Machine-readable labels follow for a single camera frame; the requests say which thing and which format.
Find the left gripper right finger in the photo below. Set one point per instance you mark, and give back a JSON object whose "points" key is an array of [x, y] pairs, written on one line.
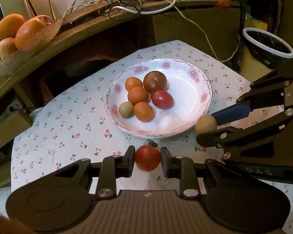
{"points": [[181, 168]]}

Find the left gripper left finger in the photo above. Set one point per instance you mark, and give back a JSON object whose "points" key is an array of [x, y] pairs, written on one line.
{"points": [[112, 168]]}

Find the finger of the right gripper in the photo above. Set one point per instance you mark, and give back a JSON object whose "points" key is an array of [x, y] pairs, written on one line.
{"points": [[269, 140], [231, 113]]}

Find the pale round kiwi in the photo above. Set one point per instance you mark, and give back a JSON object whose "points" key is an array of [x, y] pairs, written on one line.
{"points": [[206, 123]]}

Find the round red stemmed tomato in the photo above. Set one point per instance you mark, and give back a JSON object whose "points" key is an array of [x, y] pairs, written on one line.
{"points": [[147, 157]]}

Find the brown kiwi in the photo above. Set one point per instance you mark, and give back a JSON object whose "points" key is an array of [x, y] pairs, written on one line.
{"points": [[126, 109]]}

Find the large orange tangerine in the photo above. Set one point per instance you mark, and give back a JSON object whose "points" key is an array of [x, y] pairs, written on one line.
{"points": [[143, 111]]}

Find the oval red tomato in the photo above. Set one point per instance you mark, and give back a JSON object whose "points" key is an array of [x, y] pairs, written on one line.
{"points": [[162, 99]]}

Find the small orange tangerine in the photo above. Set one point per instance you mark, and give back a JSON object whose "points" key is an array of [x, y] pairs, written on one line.
{"points": [[137, 94]]}

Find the oval orange tangerine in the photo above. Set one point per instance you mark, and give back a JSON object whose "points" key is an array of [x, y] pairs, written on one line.
{"points": [[132, 82]]}

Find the large dark red tomato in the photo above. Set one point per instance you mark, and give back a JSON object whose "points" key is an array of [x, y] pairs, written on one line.
{"points": [[154, 80]]}

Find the white floral plate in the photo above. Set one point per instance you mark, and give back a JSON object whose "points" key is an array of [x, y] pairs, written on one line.
{"points": [[188, 85]]}

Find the small red fruit on shelf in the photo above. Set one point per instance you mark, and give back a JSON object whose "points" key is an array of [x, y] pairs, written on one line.
{"points": [[223, 4]]}

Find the wooden tv cabinet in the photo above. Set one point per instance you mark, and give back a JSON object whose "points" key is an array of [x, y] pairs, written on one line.
{"points": [[94, 45]]}

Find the leaf shaped glass tray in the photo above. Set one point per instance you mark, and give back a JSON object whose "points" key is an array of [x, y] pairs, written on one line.
{"points": [[12, 62]]}

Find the black flat device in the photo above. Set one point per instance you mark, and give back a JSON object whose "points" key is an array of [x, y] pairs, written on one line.
{"points": [[84, 13]]}

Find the front orange on tray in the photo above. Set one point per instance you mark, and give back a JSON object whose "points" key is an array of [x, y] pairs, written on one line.
{"points": [[27, 31]]}

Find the orange on tray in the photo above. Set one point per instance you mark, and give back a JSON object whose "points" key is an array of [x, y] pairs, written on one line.
{"points": [[27, 31], [10, 24]]}

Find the red apple on tray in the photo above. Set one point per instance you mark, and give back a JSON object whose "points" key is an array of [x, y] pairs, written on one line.
{"points": [[46, 19]]}

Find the yellow apple on tray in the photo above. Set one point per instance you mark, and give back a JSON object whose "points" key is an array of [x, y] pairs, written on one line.
{"points": [[7, 46]]}

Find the top orange on tray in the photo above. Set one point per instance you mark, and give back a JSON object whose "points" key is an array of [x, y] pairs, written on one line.
{"points": [[10, 24]]}

